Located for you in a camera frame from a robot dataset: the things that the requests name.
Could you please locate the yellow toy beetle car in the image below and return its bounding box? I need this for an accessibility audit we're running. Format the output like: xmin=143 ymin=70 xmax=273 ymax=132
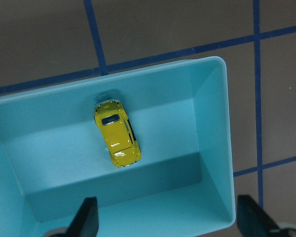
xmin=94 ymin=99 xmax=142 ymax=168

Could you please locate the turquoise plastic bin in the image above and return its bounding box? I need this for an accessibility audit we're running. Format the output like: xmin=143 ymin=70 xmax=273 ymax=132
xmin=0 ymin=57 xmax=235 ymax=237

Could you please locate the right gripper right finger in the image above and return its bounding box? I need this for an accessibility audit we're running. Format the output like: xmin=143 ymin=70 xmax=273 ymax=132
xmin=236 ymin=195 xmax=285 ymax=237

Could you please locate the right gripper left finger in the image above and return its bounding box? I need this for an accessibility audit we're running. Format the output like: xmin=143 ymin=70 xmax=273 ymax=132
xmin=65 ymin=197 xmax=99 ymax=237

